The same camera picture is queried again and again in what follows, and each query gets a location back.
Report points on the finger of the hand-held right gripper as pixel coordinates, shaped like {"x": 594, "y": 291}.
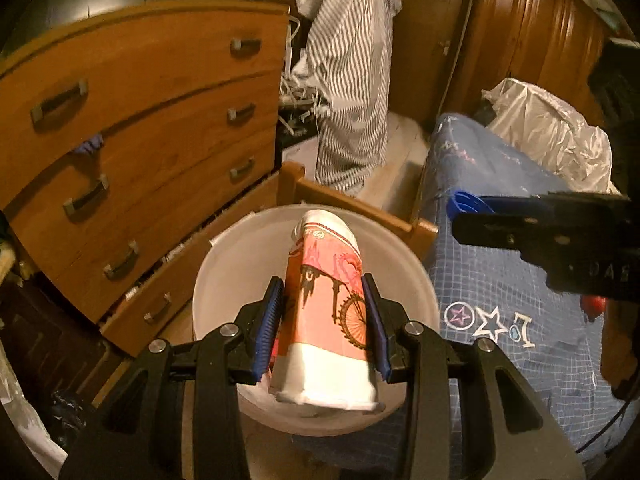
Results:
{"x": 500, "y": 225}

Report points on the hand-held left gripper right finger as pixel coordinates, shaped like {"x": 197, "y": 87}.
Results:
{"x": 376, "y": 330}

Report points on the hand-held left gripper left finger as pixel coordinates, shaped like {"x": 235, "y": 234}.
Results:
{"x": 267, "y": 330}

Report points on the pink printed paper cup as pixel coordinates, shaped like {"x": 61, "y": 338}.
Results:
{"x": 325, "y": 310}

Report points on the white plastic bucket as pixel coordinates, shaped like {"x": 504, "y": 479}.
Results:
{"x": 235, "y": 260}

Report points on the person's right forearm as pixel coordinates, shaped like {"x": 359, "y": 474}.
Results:
{"x": 617, "y": 350}

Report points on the red apple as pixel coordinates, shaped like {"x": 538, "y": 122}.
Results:
{"x": 594, "y": 306}

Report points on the blue printed bedsheet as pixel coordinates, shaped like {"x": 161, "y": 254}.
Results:
{"x": 500, "y": 160}

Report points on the light wooden chair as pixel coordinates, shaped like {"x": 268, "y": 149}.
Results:
{"x": 350, "y": 210}

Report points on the brown wooden door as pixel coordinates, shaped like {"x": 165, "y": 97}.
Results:
{"x": 430, "y": 35}

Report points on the brown wooden wardrobe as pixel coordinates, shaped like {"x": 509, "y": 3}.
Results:
{"x": 540, "y": 25}

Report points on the striped cloth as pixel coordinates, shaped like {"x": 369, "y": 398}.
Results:
{"x": 350, "y": 85}

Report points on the black plastic bag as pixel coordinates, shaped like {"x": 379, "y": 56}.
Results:
{"x": 72, "y": 420}

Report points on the wooden dresser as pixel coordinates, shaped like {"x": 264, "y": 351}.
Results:
{"x": 150, "y": 110}

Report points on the white plastic bag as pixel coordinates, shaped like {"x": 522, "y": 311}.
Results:
{"x": 25, "y": 410}

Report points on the blue cloth in drawer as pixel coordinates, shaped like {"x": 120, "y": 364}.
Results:
{"x": 90, "y": 145}

